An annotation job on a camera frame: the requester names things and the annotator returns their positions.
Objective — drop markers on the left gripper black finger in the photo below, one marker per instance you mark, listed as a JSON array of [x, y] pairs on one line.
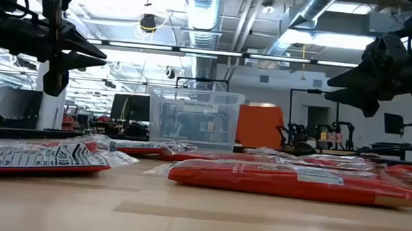
[[78, 62], [78, 41]]

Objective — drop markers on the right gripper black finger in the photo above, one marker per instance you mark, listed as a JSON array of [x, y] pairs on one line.
[[359, 76], [364, 100]]

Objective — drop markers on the red popcorn bag white label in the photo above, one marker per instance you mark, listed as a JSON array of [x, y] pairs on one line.
[[277, 182]]

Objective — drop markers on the clear plastic storage bin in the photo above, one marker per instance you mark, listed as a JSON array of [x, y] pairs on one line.
[[194, 129]]

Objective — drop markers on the small black monitor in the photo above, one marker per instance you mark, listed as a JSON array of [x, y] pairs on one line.
[[393, 123]]

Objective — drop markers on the white column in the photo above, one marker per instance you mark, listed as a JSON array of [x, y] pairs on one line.
[[50, 113]]

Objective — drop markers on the red background equipment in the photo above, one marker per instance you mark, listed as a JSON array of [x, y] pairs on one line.
[[68, 123]]

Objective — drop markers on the black panel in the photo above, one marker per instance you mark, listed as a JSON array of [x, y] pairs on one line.
[[9, 107]]

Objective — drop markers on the black background desk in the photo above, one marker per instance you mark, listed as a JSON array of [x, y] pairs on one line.
[[397, 147]]

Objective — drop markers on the background robot station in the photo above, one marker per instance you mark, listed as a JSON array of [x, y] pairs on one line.
[[315, 136]]

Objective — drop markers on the black table edge bar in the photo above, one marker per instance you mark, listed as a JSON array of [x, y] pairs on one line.
[[29, 133]]

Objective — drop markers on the black computer monitor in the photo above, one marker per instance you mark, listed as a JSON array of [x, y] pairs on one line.
[[131, 107]]

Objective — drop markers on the red packet front left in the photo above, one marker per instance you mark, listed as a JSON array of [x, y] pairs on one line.
[[28, 156]]

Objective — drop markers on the orange cloth cover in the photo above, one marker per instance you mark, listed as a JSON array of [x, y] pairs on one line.
[[259, 127]]

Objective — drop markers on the tall black metal frame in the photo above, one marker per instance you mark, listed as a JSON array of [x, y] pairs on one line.
[[290, 106]]

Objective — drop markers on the smooth silver ventilation duct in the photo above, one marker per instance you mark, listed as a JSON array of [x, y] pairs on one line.
[[316, 5]]

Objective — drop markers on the small black ceiling camera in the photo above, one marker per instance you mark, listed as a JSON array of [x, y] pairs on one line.
[[170, 73]]

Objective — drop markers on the low black metal frame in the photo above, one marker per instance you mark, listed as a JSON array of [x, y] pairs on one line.
[[201, 79]]

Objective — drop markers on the ribbed silver ventilation duct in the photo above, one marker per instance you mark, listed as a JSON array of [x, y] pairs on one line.
[[201, 22]]

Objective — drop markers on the black rail with light strips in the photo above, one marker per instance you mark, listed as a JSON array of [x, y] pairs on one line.
[[210, 52]]

